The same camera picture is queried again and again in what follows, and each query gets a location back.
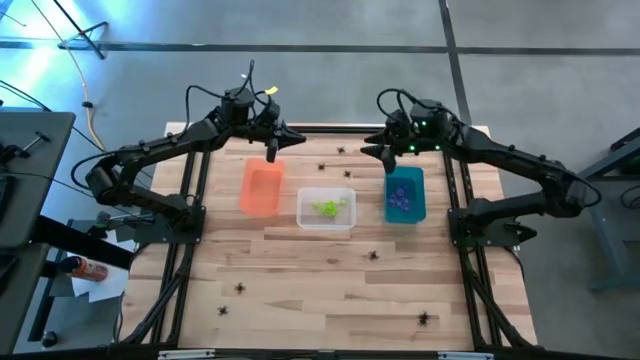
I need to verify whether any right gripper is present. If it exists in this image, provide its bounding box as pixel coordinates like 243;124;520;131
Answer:
359;112;452;175

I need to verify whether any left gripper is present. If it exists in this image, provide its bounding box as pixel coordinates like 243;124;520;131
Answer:
239;119;307;164

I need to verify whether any yellow extension cable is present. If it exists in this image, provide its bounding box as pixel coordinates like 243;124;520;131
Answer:
28;0;116;159

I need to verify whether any blue plastic bin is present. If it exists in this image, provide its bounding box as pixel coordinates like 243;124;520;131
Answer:
383;166;427;225

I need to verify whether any black desk bar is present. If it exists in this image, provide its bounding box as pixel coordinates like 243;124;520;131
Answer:
32;214;135;271

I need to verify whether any black desk clamp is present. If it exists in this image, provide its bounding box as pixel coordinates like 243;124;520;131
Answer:
0;130;51;164

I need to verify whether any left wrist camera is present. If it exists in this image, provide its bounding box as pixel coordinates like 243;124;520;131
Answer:
252;102;281;126

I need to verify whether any orange plastic bin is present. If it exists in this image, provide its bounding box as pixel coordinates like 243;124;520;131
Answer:
239;158;286;217

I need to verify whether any clear plastic bin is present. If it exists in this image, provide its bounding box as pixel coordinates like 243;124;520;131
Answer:
296;187;358;231

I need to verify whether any red bottle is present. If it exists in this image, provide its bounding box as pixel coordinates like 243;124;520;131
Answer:
59;255;109;282

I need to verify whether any black metal table frame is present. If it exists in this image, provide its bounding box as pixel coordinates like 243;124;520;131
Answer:
117;124;539;360

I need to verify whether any silver bracket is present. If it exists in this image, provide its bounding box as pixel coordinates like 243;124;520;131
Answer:
158;349;216;360
438;351;495;360

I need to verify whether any grey side table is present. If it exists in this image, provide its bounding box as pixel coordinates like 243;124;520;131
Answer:
569;127;640;291

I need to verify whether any black tripod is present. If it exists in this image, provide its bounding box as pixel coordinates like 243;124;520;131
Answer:
52;0;110;60

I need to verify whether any white paper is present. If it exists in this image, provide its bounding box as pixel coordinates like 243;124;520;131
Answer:
69;227;137;304

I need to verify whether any grey desk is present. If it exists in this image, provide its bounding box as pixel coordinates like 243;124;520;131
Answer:
0;110;76;251

